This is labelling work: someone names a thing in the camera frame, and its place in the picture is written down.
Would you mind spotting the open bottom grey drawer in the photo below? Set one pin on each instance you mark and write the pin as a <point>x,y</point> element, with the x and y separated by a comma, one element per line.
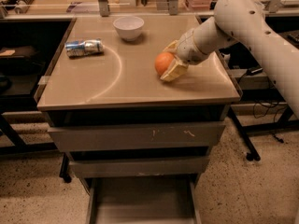
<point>143,200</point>

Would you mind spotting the orange fruit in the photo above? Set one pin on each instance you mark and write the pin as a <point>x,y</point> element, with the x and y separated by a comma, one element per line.
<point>162,62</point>

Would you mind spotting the middle grey drawer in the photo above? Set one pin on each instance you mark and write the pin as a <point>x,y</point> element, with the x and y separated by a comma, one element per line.
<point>140,167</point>

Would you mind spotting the black power adapter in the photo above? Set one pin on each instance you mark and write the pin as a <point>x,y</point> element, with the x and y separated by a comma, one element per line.
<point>254,70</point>

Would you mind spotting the black table leg frame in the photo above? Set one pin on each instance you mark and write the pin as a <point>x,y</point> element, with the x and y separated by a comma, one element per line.
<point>284,124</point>

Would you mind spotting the white bowl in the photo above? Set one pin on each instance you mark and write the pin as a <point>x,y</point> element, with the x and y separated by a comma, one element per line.
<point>128,28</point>

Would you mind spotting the top grey drawer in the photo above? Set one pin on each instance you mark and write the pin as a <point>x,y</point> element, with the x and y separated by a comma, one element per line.
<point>138,136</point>

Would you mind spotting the crushed blue silver can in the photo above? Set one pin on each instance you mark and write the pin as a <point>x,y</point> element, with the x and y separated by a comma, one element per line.
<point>81,48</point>

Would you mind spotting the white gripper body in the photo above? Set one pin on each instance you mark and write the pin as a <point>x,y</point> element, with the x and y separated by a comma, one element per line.
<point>186,49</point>

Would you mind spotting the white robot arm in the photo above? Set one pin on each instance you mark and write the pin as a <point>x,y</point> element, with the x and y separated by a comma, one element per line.
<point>240,21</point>

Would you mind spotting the grey drawer cabinet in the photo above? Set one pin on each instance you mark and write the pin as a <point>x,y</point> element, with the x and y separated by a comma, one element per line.
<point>121,87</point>

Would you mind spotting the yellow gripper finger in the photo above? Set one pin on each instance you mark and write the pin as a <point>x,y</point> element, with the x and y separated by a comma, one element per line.
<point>172,47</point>
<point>176,69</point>

